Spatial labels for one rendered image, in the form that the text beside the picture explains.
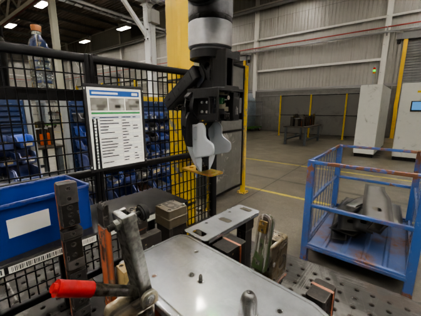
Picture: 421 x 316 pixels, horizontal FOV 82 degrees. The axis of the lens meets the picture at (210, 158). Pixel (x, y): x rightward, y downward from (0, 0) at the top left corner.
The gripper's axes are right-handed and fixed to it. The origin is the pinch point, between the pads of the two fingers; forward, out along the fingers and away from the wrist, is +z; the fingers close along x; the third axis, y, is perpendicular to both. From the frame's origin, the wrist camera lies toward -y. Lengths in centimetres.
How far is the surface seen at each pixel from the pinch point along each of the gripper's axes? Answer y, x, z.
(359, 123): -134, 761, 31
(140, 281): 1.4, -15.3, 16.9
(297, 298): 17.2, 9.9, 26.5
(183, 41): -59, 46, -40
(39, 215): -36.0, -20.9, 15.9
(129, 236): 1.3, -16.6, 8.4
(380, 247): 11, 212, 110
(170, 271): -7.8, -2.5, 26.8
